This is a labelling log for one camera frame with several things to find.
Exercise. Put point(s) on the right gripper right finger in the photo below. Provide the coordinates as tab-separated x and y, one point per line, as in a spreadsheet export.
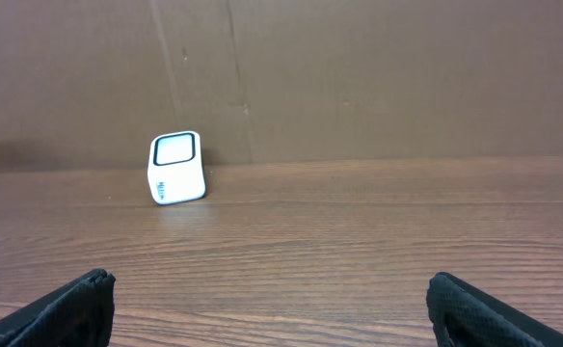
464	316

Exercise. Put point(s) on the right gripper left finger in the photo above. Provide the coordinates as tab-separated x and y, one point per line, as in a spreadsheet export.
79	313

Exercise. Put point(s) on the white barcode scanner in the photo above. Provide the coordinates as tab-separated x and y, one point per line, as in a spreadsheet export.
175	170

